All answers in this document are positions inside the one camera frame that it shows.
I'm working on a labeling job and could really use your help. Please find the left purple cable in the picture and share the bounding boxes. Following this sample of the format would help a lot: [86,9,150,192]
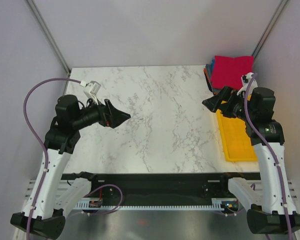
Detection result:
[23,77,123,240]

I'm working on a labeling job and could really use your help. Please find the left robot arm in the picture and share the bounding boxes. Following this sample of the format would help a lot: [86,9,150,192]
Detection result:
[10,94,131,240]

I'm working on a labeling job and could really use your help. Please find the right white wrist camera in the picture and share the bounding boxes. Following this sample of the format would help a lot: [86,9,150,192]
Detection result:
[236,72,258,98]

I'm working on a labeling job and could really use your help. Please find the blue folded t-shirt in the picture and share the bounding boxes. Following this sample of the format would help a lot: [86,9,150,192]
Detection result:
[206,59,215,77]

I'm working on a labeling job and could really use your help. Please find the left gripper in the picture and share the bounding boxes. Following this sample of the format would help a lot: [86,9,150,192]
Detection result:
[72,95,130,130]

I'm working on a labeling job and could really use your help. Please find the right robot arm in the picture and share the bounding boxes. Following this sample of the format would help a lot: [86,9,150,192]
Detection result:
[202,86,300,235]

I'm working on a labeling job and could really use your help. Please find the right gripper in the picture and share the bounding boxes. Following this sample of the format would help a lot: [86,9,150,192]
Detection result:
[202,85,256,123]

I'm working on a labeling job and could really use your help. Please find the red t-shirt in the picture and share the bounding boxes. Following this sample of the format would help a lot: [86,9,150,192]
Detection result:
[211,55,254,90]

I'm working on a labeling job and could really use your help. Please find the left aluminium frame post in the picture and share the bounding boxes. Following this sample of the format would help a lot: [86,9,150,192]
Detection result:
[24,0,71,76]

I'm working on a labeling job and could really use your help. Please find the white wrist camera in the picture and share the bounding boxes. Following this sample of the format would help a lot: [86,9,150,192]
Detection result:
[79,81,101,105]
[236,72,258,98]

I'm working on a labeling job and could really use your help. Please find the aluminium frame post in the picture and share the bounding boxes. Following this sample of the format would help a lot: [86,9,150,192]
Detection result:
[24,0,71,76]
[251,0,290,64]

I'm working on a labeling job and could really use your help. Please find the yellow plastic tray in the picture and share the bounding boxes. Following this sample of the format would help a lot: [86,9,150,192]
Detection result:
[216,110,257,163]

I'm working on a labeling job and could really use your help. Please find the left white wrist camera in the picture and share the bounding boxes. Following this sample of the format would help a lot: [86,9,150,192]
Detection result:
[79,81,101,105]

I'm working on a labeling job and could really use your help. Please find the right aluminium frame post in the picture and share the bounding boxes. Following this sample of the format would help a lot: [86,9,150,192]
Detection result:
[251,0,290,64]

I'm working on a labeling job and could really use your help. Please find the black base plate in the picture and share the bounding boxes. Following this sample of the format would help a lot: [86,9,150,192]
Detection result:
[59,172,266,207]

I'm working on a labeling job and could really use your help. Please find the white cable duct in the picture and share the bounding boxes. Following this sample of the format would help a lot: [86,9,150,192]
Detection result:
[73,198,238,211]

